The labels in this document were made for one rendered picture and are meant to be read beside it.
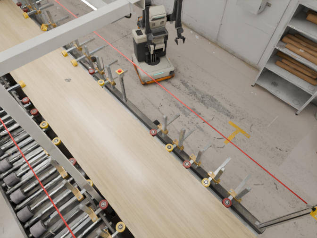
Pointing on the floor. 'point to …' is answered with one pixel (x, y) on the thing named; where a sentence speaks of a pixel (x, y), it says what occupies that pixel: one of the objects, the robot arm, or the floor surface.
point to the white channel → (30, 55)
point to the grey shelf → (287, 80)
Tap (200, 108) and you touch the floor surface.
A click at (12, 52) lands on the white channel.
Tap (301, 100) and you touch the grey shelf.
